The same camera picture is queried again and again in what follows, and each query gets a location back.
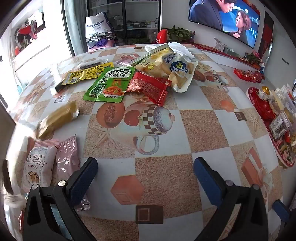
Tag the pink foil packet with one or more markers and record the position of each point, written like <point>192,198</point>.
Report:
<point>126,60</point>

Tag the white cracker bag blue label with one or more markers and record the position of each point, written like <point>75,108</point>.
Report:
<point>181,69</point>

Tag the black rectangular object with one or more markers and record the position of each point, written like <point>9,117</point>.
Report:
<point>59,85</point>

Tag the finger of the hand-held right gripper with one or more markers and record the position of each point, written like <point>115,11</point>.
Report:
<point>281,210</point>

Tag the plain pink snack packet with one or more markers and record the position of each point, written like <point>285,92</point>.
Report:
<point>67,157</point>

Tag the black remote control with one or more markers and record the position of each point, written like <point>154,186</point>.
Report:
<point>89,64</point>

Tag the white shopping bag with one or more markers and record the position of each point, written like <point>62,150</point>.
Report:
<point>97,25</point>

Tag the red tray of sweets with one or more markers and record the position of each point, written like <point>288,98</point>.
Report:
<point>272,120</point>

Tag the printed checkered tablecloth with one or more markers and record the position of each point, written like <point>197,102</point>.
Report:
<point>166,143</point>

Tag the clear zip bag yellow snacks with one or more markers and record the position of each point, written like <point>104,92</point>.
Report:
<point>152,60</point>

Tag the gold snack packet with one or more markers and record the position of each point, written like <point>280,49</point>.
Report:
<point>56,119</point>

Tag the glass jar gold lid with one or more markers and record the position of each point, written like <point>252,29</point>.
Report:
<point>264,92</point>

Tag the pile of clothes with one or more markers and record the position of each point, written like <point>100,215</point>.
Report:
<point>100,41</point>

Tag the yellow snack packet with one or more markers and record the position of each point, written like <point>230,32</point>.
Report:
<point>86,73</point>

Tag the pink white biscuit packet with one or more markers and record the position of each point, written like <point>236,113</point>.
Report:
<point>38,166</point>

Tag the green snack packet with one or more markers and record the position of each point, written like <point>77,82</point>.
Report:
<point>109,85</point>

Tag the wall television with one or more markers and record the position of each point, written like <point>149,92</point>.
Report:
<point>224,18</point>

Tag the small white carton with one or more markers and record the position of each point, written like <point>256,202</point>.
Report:
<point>219,44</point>

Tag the green potted plant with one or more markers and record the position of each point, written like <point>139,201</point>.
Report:
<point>180,33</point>

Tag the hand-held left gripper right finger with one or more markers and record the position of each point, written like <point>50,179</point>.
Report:
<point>204,178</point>

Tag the hanging red clothes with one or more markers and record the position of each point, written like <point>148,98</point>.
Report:
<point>25,31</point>

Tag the red foil snack packet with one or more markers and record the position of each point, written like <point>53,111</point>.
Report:
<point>148,88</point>

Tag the red chair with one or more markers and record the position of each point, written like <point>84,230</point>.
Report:
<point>162,36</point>

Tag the red gift boxes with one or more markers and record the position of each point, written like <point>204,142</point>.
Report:
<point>248,75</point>

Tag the glass door cabinet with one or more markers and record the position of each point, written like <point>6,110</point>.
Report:
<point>136,18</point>

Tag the white low cabinet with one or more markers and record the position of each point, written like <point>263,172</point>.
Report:
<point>30,58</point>

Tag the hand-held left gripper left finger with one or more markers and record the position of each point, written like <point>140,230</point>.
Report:
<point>84,179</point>

